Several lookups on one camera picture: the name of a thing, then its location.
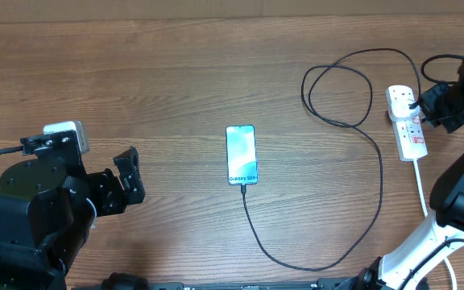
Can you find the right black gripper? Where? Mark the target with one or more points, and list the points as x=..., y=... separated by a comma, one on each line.
x=428, y=109

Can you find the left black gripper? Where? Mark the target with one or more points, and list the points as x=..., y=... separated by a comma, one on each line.
x=107, y=183

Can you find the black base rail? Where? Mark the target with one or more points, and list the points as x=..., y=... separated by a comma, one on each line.
x=133, y=282

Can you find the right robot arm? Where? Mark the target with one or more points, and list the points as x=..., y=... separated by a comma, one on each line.
x=442, y=231

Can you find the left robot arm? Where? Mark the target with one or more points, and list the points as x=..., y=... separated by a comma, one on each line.
x=48, y=204

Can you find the white power strip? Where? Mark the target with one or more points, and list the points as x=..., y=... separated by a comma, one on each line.
x=410, y=140

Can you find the white charger adapter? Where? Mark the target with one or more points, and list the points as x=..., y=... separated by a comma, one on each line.
x=401, y=110

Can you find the blue screen smartphone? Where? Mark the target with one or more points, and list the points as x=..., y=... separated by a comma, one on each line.
x=241, y=155

